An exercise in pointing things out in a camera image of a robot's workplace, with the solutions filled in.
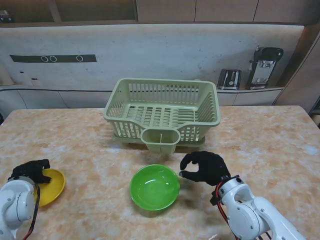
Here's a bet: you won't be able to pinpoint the white low counter cabinet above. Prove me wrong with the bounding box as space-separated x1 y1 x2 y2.
0 84 286 110

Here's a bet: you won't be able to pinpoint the small dark device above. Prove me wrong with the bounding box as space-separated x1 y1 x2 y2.
0 9 15 24

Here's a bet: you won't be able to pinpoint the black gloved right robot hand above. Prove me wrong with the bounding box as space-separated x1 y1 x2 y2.
179 150 231 187

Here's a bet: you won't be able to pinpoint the green plastic bowl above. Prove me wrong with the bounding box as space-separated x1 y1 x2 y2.
129 164 181 211

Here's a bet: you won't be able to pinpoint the pale green drip tray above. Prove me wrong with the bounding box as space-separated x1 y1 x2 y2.
111 132 207 151

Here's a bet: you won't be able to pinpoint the black silver coffee machine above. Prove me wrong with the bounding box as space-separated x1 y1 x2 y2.
244 45 285 91

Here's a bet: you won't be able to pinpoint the pale green cutlery holder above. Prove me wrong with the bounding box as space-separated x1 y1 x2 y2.
140 128 181 155

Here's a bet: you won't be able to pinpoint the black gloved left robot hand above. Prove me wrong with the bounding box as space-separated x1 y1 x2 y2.
7 158 53 186

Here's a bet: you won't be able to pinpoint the black silver toaster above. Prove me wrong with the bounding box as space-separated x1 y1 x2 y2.
216 68 243 91

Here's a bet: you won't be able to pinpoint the yellow plastic bowl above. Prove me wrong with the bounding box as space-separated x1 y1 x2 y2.
33 168 66 207

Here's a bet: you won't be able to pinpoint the wooden wall cabinets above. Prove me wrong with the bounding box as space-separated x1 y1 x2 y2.
0 0 320 26

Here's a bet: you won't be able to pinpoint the pale green plastic dish rack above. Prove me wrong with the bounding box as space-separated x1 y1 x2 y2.
102 77 221 142

